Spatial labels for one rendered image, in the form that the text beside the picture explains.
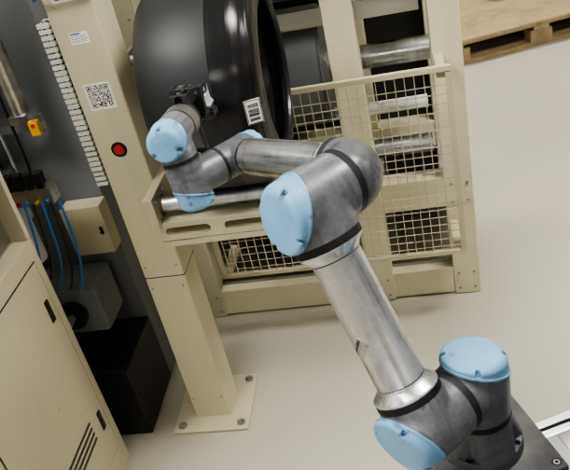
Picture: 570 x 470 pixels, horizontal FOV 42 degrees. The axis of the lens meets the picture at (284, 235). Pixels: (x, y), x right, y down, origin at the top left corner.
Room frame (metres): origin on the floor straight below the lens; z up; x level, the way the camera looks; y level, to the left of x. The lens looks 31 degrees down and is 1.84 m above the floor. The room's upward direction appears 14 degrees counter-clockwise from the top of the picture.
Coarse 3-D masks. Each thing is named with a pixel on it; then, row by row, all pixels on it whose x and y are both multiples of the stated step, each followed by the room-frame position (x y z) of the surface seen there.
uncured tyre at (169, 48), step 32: (160, 0) 1.83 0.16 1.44; (192, 0) 1.80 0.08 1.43; (224, 0) 1.77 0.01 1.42; (256, 0) 1.85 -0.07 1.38; (160, 32) 1.76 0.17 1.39; (192, 32) 1.73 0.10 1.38; (224, 32) 1.71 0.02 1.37; (256, 32) 1.77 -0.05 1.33; (160, 64) 1.71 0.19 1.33; (192, 64) 1.69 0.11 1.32; (224, 64) 1.67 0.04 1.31; (256, 64) 1.70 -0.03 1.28; (160, 96) 1.68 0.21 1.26; (224, 96) 1.65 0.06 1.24; (256, 96) 1.66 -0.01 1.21; (288, 96) 2.05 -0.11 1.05; (224, 128) 1.64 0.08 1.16; (256, 128) 1.65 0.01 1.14; (288, 128) 1.96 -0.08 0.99
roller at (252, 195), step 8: (264, 184) 1.78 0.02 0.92; (216, 192) 1.80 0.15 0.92; (224, 192) 1.80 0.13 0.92; (232, 192) 1.79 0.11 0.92; (240, 192) 1.78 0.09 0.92; (248, 192) 1.78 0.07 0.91; (256, 192) 1.77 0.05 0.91; (160, 200) 1.84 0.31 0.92; (168, 200) 1.83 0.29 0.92; (176, 200) 1.82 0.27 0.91; (216, 200) 1.79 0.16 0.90; (224, 200) 1.79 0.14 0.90; (232, 200) 1.78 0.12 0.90; (240, 200) 1.78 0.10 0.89; (248, 200) 1.78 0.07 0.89; (160, 208) 1.83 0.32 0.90; (168, 208) 1.82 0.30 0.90; (176, 208) 1.82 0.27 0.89
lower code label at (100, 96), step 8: (88, 88) 1.93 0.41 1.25; (96, 88) 1.92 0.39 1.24; (104, 88) 1.92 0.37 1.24; (88, 96) 1.93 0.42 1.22; (96, 96) 1.93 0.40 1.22; (104, 96) 1.92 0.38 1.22; (112, 96) 1.92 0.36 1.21; (96, 104) 1.93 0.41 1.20; (104, 104) 1.92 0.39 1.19; (112, 104) 1.92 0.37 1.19
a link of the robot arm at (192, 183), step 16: (192, 160) 1.32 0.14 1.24; (208, 160) 1.35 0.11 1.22; (176, 176) 1.31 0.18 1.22; (192, 176) 1.31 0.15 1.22; (208, 176) 1.33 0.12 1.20; (224, 176) 1.35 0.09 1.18; (176, 192) 1.32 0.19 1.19; (192, 192) 1.31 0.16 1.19; (208, 192) 1.32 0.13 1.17; (192, 208) 1.30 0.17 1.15
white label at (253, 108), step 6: (246, 102) 1.64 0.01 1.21; (252, 102) 1.64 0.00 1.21; (258, 102) 1.65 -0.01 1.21; (246, 108) 1.64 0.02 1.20; (252, 108) 1.64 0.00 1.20; (258, 108) 1.64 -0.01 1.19; (246, 114) 1.64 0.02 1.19; (252, 114) 1.64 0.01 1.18; (258, 114) 1.64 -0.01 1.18; (252, 120) 1.64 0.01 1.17; (258, 120) 1.64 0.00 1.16
